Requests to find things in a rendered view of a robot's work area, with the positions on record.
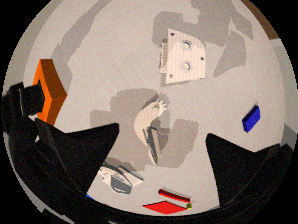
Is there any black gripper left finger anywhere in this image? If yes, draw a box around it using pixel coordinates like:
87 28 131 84
35 119 120 194

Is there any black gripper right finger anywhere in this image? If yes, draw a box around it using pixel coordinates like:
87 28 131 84
205 133 281 206

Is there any small blue block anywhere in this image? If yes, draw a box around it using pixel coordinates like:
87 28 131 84
242 105 261 133

